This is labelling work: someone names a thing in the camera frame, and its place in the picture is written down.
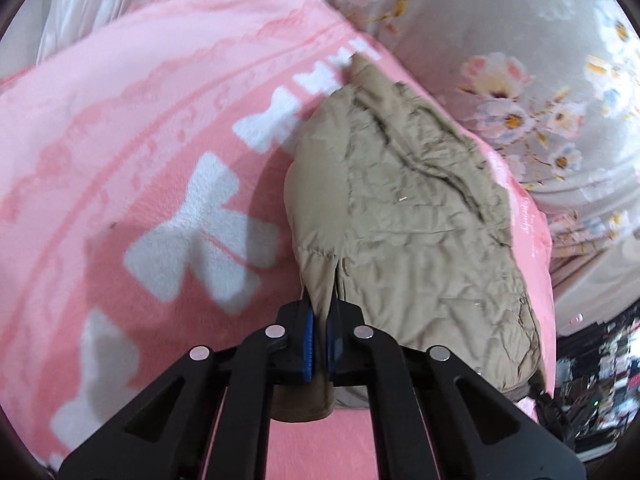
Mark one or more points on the white satin curtain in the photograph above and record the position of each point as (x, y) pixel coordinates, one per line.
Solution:
(100, 0)

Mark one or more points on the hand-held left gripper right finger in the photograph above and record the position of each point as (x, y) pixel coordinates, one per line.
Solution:
(334, 350)

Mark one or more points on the dark cluttered goods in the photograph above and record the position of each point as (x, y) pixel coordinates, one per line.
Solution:
(605, 375)

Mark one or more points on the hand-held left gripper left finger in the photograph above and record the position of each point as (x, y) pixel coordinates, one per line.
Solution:
(306, 345)

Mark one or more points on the grey floral sheet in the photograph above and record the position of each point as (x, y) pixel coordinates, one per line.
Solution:
(500, 20)

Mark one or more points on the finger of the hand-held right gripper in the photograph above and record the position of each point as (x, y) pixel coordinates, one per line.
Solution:
(552, 417)

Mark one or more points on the pink patterned blanket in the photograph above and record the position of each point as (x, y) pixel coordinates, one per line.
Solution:
(125, 135)

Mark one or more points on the tan quilted jacket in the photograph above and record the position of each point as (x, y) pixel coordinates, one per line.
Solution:
(415, 220)

